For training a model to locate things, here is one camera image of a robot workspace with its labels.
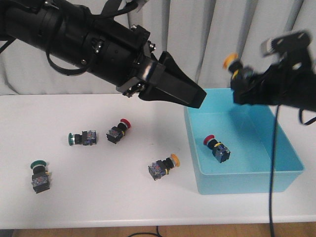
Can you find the black floor cable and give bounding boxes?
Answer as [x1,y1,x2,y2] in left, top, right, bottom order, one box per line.
[128,226,161,237]

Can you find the yellow button lying front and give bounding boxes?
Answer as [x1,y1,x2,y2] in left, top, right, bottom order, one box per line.
[148,154,180,181]

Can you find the green button lying sideways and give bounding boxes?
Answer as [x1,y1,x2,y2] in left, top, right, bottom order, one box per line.
[68,130,97,146]

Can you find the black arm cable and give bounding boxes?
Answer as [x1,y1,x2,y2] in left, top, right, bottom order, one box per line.
[268,105,281,237]

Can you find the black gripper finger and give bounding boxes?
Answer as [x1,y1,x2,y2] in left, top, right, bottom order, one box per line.
[138,51,206,109]

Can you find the blue plastic box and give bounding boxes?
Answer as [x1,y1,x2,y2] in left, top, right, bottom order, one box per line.
[184,88,304,195]

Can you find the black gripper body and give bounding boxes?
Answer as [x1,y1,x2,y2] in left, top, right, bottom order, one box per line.
[232,31,316,109]
[88,23,157,87]

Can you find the red button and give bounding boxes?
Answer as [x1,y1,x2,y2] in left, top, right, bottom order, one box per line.
[106,118,131,144]
[203,134,231,163]

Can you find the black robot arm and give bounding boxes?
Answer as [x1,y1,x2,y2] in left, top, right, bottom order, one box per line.
[0,0,206,108]
[223,31,316,111]

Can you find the yellow button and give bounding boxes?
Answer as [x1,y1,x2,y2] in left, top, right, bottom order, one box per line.
[148,154,180,181]
[223,52,254,82]

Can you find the red button lying back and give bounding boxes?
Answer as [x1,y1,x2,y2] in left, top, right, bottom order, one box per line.
[106,118,131,144]

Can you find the grey curtain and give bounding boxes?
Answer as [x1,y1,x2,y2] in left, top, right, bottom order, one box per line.
[0,0,316,95]

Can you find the green button front left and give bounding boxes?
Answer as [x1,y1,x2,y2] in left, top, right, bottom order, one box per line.
[30,160,50,194]

